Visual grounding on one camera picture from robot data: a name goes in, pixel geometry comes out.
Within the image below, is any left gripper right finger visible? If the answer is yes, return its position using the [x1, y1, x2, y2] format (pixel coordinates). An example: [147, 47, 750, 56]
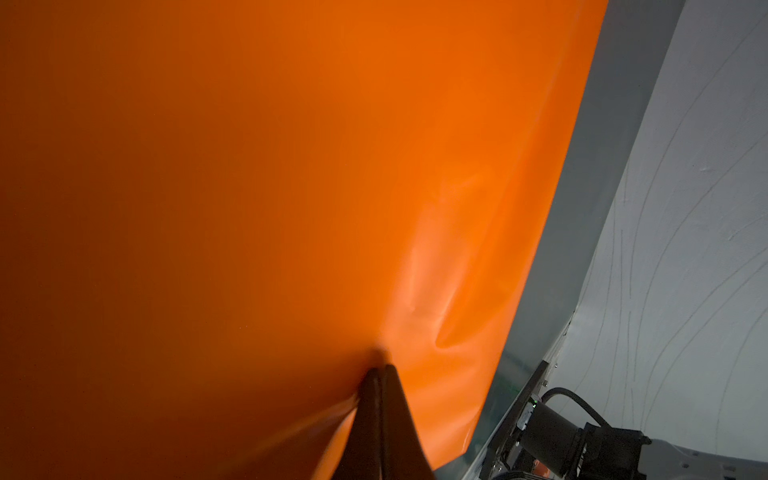
[381, 364, 435, 480]

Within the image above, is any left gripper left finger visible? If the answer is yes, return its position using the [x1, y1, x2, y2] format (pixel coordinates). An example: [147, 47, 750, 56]
[332, 369, 382, 480]

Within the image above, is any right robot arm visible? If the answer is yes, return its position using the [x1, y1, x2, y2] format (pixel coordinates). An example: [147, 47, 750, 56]
[478, 388, 767, 479]

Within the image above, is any green table mat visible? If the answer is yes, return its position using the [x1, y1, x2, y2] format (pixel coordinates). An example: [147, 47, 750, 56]
[436, 1, 684, 479]

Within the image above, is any orange wrapping paper sheet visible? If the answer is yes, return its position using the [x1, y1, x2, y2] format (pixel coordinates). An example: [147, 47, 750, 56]
[1, 1, 607, 479]

